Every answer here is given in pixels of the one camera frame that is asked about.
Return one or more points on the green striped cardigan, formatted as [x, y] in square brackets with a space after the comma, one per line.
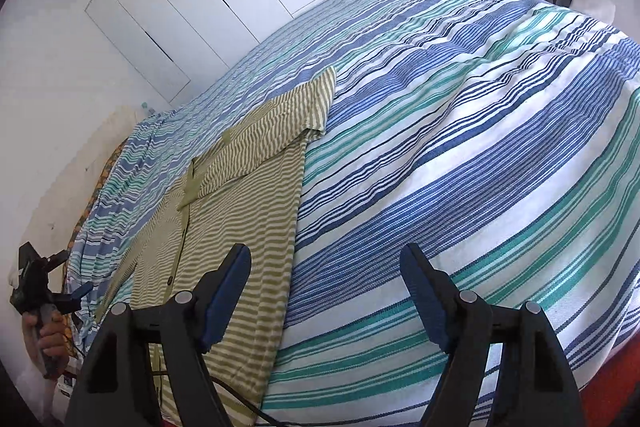
[240, 217]

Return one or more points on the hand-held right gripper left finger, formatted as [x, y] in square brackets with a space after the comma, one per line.
[227, 302]

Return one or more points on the clear plastic bottle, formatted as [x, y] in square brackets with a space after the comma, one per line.
[147, 108]

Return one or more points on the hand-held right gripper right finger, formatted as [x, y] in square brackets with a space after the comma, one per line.
[425, 302]

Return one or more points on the orange patterned cloth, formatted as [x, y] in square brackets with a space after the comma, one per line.
[97, 187]

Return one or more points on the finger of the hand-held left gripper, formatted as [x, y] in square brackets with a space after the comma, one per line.
[59, 258]
[75, 294]

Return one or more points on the beige headboard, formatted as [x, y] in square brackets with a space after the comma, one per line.
[75, 167]

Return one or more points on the person's left hand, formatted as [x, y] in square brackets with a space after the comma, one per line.
[54, 337]

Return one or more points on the bed with striped sheet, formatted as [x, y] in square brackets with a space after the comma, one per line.
[450, 157]

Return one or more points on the red fuzzy mat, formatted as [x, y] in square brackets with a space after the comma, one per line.
[615, 387]

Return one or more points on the white bag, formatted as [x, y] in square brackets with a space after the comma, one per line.
[595, 9]

